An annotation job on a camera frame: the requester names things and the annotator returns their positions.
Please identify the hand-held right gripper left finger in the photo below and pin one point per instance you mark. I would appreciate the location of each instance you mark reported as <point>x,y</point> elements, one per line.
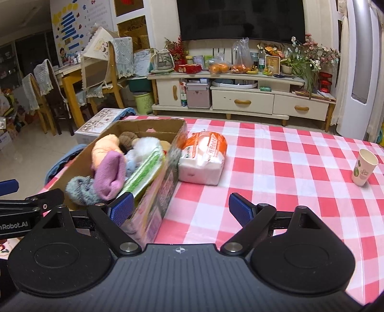
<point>121,208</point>

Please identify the yellow bananas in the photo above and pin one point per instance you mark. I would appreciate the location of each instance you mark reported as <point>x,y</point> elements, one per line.
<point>252,72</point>

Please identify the black television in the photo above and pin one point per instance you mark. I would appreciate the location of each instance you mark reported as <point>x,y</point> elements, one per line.
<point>240,18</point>

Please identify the red checked tablecloth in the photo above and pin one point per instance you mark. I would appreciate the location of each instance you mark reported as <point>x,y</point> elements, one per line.
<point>285,180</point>

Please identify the white round tray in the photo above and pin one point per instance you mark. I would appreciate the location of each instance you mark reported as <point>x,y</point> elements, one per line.
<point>234,84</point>

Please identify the white lace curtain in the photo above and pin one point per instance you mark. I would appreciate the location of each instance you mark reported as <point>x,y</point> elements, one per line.
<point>340,75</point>

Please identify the wooden picture frame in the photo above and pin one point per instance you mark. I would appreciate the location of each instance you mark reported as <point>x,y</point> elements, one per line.
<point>272,65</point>

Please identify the green potted plant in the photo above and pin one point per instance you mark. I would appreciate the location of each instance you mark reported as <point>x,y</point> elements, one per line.
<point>287,69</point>

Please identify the red gift box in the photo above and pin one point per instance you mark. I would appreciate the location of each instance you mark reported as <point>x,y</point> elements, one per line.
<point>188,69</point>

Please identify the pink fleece sock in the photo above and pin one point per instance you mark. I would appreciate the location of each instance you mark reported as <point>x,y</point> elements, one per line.
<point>111,177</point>

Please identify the glass kettle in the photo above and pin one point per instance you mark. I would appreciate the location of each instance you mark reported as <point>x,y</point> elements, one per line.
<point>162,61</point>

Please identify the white fluffy ball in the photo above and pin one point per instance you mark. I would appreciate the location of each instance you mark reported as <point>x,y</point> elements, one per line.
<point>147,147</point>

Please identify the pink white flower bouquet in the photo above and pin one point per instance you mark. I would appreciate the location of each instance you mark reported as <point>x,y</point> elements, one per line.
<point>321,52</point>

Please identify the light green bin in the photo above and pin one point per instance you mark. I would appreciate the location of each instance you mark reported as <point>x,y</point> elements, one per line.
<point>143,103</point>

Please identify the orange white tissue pack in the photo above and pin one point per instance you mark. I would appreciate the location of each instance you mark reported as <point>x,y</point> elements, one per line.
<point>201,168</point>

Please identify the printed cardboard box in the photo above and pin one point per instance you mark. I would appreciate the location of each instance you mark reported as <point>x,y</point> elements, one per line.
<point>168,186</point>

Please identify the red candle holder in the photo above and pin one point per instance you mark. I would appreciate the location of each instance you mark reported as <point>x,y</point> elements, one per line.
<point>324,82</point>

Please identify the wall poster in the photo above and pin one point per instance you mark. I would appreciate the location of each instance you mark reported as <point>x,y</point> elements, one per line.
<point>99,18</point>

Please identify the orange knitted cloth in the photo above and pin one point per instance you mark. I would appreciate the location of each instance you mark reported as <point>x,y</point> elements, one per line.
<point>103,150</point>

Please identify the pale green lace cover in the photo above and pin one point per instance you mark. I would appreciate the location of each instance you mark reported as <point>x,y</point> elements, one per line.
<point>122,57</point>

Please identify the small green box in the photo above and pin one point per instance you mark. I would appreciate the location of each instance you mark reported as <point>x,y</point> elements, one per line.
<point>265,89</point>

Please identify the pink storage box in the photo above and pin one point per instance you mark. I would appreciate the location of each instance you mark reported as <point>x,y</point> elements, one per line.
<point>198,96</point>

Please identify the clear plastic bag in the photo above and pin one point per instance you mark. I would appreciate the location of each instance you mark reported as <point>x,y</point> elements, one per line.
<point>241,54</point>

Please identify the patterned white box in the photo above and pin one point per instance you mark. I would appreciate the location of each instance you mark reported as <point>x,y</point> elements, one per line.
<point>96,123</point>

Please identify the dark green bin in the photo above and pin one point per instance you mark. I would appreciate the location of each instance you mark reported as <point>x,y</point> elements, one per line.
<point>139,85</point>

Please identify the white paper certificate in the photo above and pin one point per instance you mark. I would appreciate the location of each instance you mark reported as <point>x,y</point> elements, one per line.
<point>142,63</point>

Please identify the cream television cabinet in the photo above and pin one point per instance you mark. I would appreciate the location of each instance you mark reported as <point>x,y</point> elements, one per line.
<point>243,102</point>

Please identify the bag of oranges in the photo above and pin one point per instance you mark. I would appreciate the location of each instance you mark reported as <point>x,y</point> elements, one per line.
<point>219,69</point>

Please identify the red berry branches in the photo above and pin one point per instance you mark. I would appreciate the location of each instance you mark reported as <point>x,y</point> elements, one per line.
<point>177,49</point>

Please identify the wooden chair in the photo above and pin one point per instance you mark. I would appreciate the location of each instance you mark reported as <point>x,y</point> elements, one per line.
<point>115,93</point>

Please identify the white tower air conditioner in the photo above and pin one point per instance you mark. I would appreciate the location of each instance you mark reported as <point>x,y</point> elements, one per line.
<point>360,60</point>

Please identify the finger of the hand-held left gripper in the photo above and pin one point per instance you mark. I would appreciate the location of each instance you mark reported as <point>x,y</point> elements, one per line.
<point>45,199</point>
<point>9,186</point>

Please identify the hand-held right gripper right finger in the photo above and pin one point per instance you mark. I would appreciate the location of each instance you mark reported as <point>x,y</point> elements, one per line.
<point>242,208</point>

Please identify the white paper cup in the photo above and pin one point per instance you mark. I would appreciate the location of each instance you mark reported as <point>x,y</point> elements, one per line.
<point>364,168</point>

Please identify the green striped white towel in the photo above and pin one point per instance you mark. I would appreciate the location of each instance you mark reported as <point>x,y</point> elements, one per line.
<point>144,177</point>

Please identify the grey green knitted hat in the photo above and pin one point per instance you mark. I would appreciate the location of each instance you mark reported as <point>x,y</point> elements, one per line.
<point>79,189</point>

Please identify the yellow wooden table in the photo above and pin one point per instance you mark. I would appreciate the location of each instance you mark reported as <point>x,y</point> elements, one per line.
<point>69,90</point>

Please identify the beige printed cloth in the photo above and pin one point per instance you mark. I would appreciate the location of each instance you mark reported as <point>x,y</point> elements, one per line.
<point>100,45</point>

